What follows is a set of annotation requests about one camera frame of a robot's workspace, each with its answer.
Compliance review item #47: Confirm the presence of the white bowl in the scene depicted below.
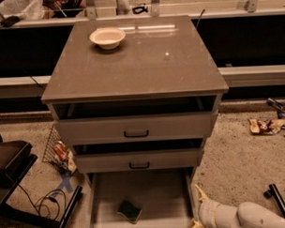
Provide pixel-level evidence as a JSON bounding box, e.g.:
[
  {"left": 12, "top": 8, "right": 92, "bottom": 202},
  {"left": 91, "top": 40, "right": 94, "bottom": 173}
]
[{"left": 89, "top": 27, "right": 126, "bottom": 50}]

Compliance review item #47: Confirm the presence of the black cart frame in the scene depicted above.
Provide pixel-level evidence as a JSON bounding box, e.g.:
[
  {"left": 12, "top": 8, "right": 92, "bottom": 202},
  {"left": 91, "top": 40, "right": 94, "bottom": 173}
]
[{"left": 0, "top": 134, "right": 83, "bottom": 228}]

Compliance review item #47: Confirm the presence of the black floor cable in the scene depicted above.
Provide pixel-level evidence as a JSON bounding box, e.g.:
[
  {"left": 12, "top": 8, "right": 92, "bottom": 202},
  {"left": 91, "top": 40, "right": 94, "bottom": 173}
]
[{"left": 17, "top": 181, "right": 68, "bottom": 222}]

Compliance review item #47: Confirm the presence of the white plastic bag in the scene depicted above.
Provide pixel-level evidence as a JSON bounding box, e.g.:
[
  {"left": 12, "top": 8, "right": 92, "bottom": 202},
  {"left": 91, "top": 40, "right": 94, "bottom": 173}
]
[{"left": 0, "top": 0, "right": 44, "bottom": 21}]

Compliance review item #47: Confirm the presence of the blue snack packet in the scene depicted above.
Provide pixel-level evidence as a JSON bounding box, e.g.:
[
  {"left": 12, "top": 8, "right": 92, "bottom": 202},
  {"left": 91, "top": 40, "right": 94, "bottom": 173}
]
[{"left": 267, "top": 99, "right": 285, "bottom": 129}]

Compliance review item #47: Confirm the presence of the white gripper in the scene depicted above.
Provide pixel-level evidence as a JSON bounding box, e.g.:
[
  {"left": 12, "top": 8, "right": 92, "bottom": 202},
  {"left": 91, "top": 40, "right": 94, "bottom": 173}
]
[{"left": 187, "top": 185, "right": 239, "bottom": 228}]

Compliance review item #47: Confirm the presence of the grey drawer cabinet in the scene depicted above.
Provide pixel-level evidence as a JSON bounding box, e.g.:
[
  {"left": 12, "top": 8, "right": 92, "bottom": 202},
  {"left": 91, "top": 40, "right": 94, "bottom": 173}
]
[{"left": 37, "top": 13, "right": 234, "bottom": 228}]

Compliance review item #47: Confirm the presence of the black clip on ledge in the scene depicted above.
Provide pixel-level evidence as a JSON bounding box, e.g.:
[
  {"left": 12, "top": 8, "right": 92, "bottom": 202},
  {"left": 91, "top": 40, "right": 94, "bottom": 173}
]
[{"left": 132, "top": 5, "right": 148, "bottom": 15}]

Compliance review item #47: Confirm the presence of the wire mesh basket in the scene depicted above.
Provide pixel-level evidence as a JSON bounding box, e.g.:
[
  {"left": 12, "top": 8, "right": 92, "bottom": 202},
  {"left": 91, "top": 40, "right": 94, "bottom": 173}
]
[{"left": 42, "top": 127, "right": 77, "bottom": 175}]

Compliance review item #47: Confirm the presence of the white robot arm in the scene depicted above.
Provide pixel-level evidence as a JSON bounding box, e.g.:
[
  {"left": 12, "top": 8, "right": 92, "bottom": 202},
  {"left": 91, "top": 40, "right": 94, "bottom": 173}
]
[{"left": 188, "top": 185, "right": 285, "bottom": 228}]

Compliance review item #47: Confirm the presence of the crumpled snack wrapper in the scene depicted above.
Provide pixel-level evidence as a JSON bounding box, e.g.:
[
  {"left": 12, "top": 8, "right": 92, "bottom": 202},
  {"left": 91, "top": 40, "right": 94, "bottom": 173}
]
[{"left": 248, "top": 118, "right": 285, "bottom": 135}]

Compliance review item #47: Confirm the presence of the black bar on floor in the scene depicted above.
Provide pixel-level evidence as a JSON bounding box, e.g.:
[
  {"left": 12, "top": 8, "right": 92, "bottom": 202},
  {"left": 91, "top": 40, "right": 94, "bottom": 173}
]
[{"left": 263, "top": 184, "right": 285, "bottom": 218}]

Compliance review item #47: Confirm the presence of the bottom open grey drawer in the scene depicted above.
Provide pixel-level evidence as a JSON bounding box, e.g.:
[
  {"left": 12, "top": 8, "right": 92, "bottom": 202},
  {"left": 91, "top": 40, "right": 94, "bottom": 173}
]
[{"left": 87, "top": 168, "right": 196, "bottom": 228}]

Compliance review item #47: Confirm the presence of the middle grey drawer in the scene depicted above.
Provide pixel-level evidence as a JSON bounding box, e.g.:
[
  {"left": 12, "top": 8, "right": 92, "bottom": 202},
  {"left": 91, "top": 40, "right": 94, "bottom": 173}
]
[{"left": 75, "top": 148, "right": 203, "bottom": 174}]

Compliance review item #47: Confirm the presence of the orange snack packet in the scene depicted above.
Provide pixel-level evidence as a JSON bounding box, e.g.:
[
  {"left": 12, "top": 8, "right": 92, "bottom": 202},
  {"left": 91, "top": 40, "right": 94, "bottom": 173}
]
[{"left": 53, "top": 142, "right": 68, "bottom": 162}]

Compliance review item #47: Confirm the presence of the green yellow sponge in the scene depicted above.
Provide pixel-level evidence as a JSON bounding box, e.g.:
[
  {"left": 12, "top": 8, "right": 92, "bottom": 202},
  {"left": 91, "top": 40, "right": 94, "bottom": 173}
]
[{"left": 117, "top": 200, "right": 143, "bottom": 224}]

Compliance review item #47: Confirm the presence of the top grey drawer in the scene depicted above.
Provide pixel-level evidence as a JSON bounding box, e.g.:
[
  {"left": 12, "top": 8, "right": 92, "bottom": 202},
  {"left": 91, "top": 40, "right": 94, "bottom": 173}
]
[{"left": 54, "top": 113, "right": 218, "bottom": 145}]

